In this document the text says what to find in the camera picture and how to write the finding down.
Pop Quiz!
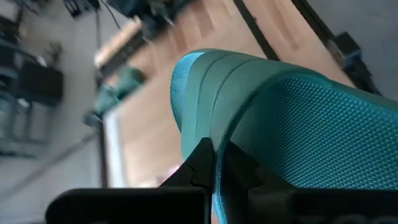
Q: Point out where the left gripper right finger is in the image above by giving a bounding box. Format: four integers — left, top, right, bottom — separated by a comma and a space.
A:
222, 141, 398, 224

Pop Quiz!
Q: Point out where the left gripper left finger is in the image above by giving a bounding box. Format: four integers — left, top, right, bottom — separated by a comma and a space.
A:
45, 137, 215, 224

